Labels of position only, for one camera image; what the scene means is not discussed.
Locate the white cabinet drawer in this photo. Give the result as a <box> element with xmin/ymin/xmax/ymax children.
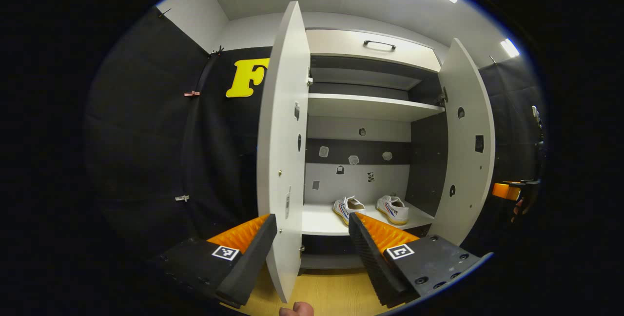
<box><xmin>306</xmin><ymin>29</ymin><xmax>442</xmax><ymax>73</ymax></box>

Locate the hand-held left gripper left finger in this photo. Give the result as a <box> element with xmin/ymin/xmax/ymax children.
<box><xmin>158</xmin><ymin>214</ymin><xmax>278</xmax><ymax>308</ymax></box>

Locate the white sneaker shoe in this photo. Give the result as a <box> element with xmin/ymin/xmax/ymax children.
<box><xmin>332</xmin><ymin>196</ymin><xmax>366</xmax><ymax>226</ymax></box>
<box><xmin>375</xmin><ymin>195</ymin><xmax>410</xmax><ymax>226</ymax></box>

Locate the black backdrop cloth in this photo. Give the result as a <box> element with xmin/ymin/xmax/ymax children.
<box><xmin>475</xmin><ymin>55</ymin><xmax>546</xmax><ymax>253</ymax></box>
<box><xmin>83</xmin><ymin>6</ymin><xmax>271</xmax><ymax>258</ymax></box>

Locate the white cabinet shelf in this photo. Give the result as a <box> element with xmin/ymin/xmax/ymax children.
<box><xmin>301</xmin><ymin>200</ymin><xmax>435</xmax><ymax>237</ymax></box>
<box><xmin>307</xmin><ymin>93</ymin><xmax>446</xmax><ymax>122</ymax></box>

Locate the white cabinet door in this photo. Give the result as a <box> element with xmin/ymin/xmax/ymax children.
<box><xmin>256</xmin><ymin>1</ymin><xmax>311</xmax><ymax>303</ymax></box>
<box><xmin>429</xmin><ymin>38</ymin><xmax>496</xmax><ymax>246</ymax></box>

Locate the white shoe cabinet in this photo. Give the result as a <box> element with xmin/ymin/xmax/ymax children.
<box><xmin>300</xmin><ymin>28</ymin><xmax>449</xmax><ymax>270</ymax></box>

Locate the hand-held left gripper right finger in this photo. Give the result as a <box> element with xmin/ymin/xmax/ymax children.
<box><xmin>348</xmin><ymin>212</ymin><xmax>488</xmax><ymax>309</ymax></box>

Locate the short ceiling light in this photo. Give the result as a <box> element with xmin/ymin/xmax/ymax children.
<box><xmin>500</xmin><ymin>38</ymin><xmax>520</xmax><ymax>58</ymax></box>

